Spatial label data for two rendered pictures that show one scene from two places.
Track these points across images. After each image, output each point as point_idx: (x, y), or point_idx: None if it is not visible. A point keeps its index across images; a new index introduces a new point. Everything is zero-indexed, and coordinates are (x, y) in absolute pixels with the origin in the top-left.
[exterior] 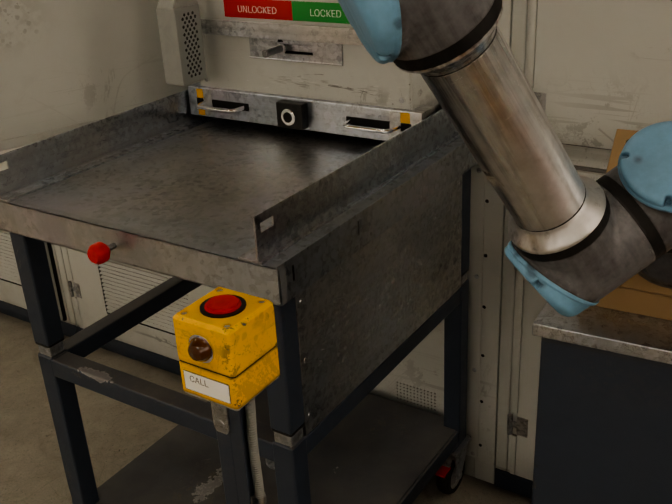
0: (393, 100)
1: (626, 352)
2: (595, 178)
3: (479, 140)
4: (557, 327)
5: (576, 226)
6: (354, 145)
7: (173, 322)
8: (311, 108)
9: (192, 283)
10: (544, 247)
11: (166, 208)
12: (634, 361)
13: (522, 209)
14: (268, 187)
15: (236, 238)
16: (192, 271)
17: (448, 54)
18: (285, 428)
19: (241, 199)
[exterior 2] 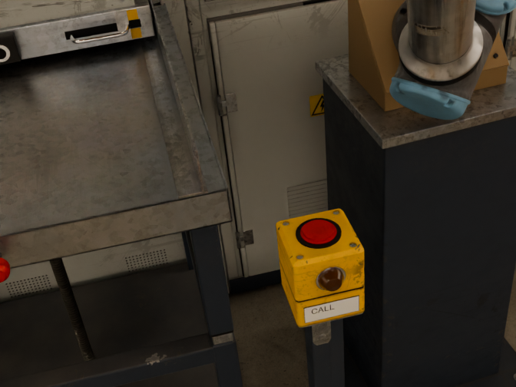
0: (112, 1)
1: (450, 130)
2: (272, 16)
3: (454, 1)
4: (400, 134)
5: (474, 47)
6: (78, 57)
7: (295, 270)
8: (20, 36)
9: None
10: (458, 71)
11: (11, 191)
12: (451, 134)
13: (451, 47)
14: (74, 127)
15: (139, 183)
16: (117, 235)
17: None
18: (228, 327)
19: (71, 149)
